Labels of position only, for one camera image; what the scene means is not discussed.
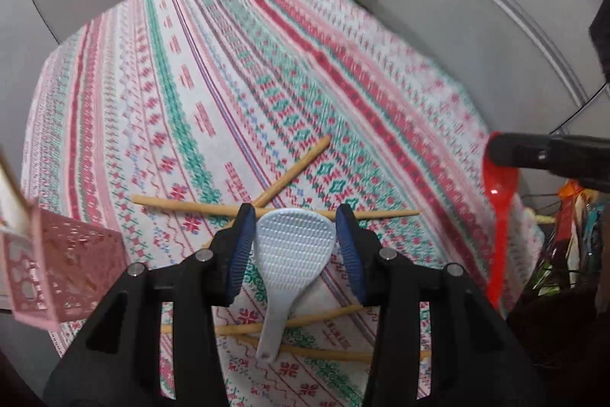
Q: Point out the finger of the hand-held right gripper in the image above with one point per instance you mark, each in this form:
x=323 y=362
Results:
x=524 y=149

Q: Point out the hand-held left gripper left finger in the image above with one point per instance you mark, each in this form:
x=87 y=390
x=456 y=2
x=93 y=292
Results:
x=243 y=240

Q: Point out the pink lattice utensil holder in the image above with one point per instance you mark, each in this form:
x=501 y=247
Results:
x=71 y=264

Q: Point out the white plastic rice paddle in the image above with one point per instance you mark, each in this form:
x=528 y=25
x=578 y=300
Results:
x=290 y=245

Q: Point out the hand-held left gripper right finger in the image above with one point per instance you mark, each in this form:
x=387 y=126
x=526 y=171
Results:
x=350 y=245

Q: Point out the colourful plastic bags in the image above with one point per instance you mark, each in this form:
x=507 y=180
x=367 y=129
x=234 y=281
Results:
x=572 y=235

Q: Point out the red plastic spoon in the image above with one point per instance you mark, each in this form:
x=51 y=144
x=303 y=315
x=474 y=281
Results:
x=500 y=206

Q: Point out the bunch of wooden chopsticks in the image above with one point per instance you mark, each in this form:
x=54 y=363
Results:
x=190 y=204

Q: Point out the striped patterned tablecloth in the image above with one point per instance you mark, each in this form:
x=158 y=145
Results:
x=238 y=78

